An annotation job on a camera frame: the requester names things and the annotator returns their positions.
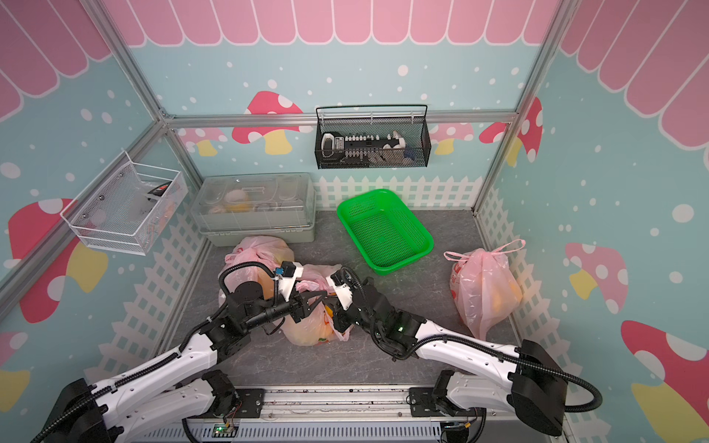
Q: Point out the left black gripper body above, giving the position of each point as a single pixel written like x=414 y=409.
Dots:
x=302 y=306

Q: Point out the clear plastic storage box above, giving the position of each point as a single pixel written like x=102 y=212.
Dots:
x=230 y=208

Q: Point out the white wire mesh basket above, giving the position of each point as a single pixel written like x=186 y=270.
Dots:
x=126 y=208

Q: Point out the green plastic basket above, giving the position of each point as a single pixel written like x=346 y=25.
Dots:
x=387 y=234

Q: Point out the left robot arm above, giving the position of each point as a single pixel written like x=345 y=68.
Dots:
x=184 y=381

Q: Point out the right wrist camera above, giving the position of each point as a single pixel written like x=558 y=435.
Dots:
x=341 y=287

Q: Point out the pink plastic bag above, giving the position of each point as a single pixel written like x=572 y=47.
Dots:
x=483 y=288
x=268 y=250

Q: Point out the pink plastic bags pile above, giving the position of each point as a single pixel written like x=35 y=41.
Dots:
x=318 y=327

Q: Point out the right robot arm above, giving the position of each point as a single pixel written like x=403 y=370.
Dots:
x=523 y=379

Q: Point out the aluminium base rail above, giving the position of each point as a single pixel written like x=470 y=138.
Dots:
x=328 y=413

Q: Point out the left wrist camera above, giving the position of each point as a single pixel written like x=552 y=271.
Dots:
x=287 y=276

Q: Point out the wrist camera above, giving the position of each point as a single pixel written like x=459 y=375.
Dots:
x=341 y=287
x=287 y=276

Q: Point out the black wire mesh basket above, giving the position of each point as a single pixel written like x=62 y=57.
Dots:
x=372 y=136

